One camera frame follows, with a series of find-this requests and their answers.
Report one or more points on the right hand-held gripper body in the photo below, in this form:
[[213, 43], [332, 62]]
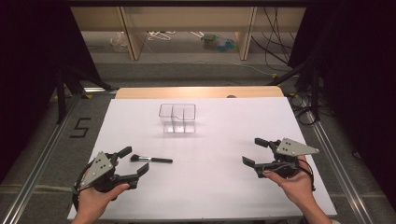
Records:
[[292, 148]]

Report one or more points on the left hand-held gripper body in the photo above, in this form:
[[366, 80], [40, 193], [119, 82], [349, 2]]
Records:
[[99, 168]]

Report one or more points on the black makeup brush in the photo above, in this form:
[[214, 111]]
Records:
[[155, 160]]

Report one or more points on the clear plastic organizer box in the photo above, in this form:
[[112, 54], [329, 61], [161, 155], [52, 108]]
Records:
[[177, 124]]

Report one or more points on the person's left hand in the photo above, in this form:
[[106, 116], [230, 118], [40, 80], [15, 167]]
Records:
[[93, 202]]

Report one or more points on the person's right hand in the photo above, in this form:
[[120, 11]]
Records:
[[297, 189]]

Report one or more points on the white table mat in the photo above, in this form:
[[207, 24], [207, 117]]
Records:
[[202, 186]]

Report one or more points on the black metal stand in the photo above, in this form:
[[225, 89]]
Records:
[[313, 90], [60, 96]]

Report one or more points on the wooden table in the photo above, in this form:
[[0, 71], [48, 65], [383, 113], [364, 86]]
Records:
[[186, 92]]

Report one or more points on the colourful plastic bag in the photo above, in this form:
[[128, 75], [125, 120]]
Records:
[[218, 43]]

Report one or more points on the clear plastic bag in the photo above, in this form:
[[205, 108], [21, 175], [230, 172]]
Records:
[[118, 42]]

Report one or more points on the white clothes hangers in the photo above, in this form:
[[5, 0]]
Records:
[[158, 35]]

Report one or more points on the wooden shelf unit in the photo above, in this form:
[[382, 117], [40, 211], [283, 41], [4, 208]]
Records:
[[186, 18]]

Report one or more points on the aluminium floor rail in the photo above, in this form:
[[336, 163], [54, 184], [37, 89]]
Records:
[[339, 174], [37, 171]]

